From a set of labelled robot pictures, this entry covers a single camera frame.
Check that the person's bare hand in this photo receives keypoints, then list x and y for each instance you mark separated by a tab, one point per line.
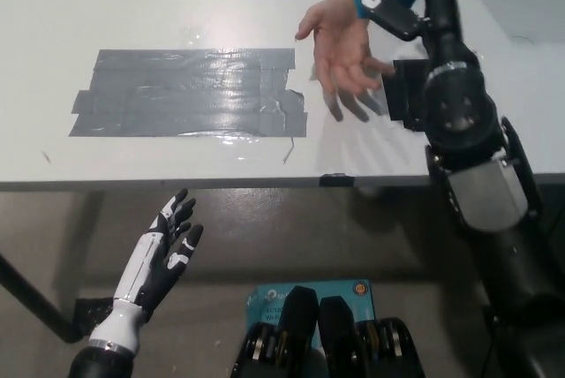
342	47

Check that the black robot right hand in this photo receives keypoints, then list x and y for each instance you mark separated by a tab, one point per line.
441	20

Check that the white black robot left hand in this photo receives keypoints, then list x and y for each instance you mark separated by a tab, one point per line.
152	263

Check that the black tape square marker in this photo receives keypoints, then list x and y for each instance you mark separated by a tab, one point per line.
406	86

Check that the teal cardboard router box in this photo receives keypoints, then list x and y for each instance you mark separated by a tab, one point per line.
267	296

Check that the black metal table leg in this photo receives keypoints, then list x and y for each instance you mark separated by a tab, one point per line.
37	298

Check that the small black tape strip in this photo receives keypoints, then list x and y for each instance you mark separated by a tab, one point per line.
336	180

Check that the grey duct tape patch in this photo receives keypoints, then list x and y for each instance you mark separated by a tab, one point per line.
185	93

